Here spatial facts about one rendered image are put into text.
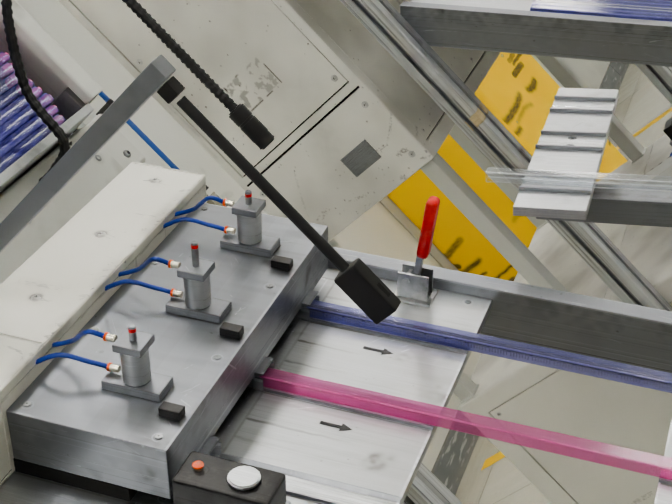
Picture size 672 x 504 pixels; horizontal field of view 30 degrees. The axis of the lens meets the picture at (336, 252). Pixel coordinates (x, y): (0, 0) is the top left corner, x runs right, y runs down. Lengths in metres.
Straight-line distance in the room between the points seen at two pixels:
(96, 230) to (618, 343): 0.49
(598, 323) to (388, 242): 3.06
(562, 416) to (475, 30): 0.71
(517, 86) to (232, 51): 2.32
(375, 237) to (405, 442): 3.17
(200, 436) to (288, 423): 0.09
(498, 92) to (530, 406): 2.07
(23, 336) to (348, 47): 1.14
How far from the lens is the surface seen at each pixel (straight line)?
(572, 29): 1.89
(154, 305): 1.07
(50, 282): 1.08
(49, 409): 0.97
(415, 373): 1.09
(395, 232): 4.27
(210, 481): 0.91
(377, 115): 2.02
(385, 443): 1.01
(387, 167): 2.06
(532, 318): 1.19
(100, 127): 0.90
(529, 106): 4.28
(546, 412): 2.24
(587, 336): 1.19
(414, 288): 1.17
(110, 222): 1.16
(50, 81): 1.31
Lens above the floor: 1.30
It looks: 8 degrees down
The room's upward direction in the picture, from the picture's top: 44 degrees counter-clockwise
